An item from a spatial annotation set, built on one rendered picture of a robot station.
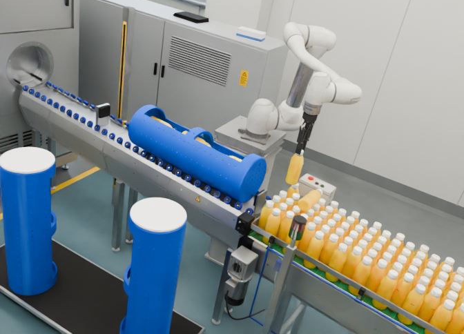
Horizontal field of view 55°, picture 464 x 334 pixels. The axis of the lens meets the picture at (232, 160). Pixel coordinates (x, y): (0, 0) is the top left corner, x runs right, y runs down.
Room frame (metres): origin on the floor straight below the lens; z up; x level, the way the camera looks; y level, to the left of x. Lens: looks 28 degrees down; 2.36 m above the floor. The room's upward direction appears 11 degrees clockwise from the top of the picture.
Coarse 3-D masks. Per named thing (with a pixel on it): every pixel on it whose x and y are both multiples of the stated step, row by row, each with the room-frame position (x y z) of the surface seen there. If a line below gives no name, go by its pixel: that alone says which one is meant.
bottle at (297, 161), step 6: (294, 156) 2.18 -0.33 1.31; (300, 156) 2.18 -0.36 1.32; (294, 162) 2.16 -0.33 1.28; (300, 162) 2.16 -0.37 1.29; (288, 168) 2.19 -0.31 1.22; (294, 168) 2.16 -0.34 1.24; (300, 168) 2.17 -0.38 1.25; (288, 174) 2.17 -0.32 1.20; (294, 174) 2.15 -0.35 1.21; (288, 180) 2.16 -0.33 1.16; (294, 180) 2.16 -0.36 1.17
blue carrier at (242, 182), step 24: (144, 120) 2.50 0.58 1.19; (168, 120) 2.71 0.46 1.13; (144, 144) 2.45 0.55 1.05; (168, 144) 2.36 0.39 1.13; (192, 144) 2.31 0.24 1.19; (216, 144) 2.51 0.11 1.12; (192, 168) 2.25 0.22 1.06; (216, 168) 2.18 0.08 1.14; (240, 168) 2.14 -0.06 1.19; (264, 168) 2.30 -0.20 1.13; (240, 192) 2.10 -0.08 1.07
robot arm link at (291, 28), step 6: (288, 24) 2.73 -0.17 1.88; (294, 24) 2.72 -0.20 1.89; (300, 24) 2.73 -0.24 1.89; (288, 30) 2.66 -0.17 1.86; (294, 30) 2.64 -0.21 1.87; (300, 30) 2.66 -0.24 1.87; (306, 30) 2.68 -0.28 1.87; (288, 36) 2.63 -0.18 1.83; (306, 36) 2.66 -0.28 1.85; (306, 42) 2.67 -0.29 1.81
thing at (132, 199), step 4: (132, 188) 2.74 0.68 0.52; (132, 192) 2.73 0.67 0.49; (136, 192) 2.75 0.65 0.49; (132, 196) 2.73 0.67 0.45; (136, 196) 2.75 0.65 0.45; (128, 200) 2.75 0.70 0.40; (132, 200) 2.73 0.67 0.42; (136, 200) 2.76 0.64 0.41; (128, 204) 2.75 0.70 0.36; (132, 204) 2.73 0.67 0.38; (128, 208) 2.75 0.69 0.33; (128, 212) 2.74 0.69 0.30; (128, 216) 2.74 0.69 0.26; (128, 228) 2.74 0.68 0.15; (128, 232) 2.74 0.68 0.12; (128, 236) 2.73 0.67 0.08; (132, 236) 2.75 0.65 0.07; (128, 240) 2.73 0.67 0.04; (132, 240) 2.77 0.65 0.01
